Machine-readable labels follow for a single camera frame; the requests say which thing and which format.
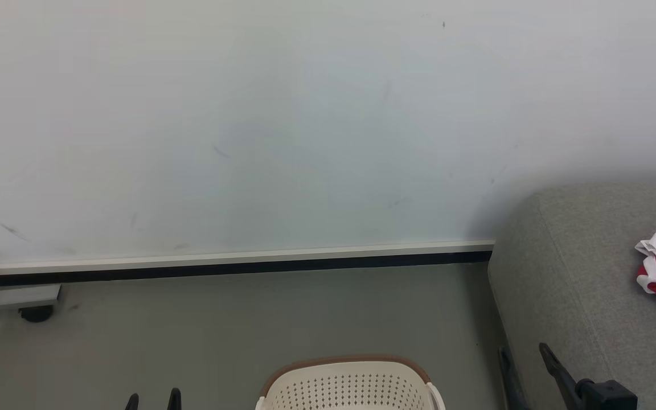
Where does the grey fabric sofa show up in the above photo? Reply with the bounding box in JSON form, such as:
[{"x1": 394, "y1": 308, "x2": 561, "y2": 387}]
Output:
[{"x1": 487, "y1": 181, "x2": 656, "y2": 410}]

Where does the cream perforated laundry basket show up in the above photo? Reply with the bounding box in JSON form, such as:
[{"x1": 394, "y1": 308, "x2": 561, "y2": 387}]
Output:
[{"x1": 255, "y1": 355, "x2": 447, "y2": 410}]

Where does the white and black baseboard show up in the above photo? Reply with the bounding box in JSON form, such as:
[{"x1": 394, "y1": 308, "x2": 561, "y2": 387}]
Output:
[{"x1": 0, "y1": 240, "x2": 495, "y2": 287}]

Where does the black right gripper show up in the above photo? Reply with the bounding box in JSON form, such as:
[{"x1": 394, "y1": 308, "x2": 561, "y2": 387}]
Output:
[{"x1": 498, "y1": 342, "x2": 639, "y2": 410}]

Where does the black caster wheel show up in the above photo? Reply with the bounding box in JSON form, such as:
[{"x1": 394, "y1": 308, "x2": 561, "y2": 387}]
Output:
[{"x1": 19, "y1": 305, "x2": 55, "y2": 323}]

